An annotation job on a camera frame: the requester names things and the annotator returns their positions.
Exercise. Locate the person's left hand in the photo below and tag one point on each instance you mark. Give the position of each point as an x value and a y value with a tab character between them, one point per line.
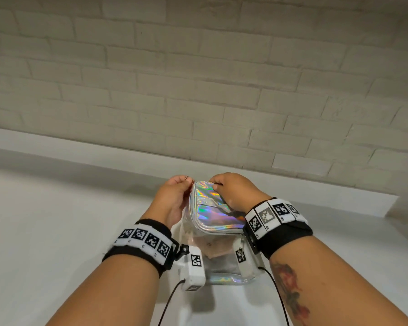
166	202

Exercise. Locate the person's right hand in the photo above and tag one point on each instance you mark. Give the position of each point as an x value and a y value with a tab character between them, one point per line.
239	193

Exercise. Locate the person's left fingers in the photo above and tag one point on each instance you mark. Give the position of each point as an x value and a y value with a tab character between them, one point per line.
182	179

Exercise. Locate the person's right fingers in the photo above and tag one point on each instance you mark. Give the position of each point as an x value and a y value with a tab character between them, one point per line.
217	181

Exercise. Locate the holographic clear pouch bag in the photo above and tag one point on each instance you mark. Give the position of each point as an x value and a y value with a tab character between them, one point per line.
209	213

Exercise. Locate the person's right forearm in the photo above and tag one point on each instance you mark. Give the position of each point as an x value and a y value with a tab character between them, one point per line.
333	285

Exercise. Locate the person's left forearm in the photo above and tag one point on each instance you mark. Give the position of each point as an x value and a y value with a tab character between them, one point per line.
119	295

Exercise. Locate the black wristband with marker tags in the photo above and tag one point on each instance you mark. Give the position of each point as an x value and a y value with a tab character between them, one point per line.
278	224
144	244

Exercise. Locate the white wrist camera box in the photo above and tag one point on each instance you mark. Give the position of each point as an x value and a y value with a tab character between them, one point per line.
194	268
243	259

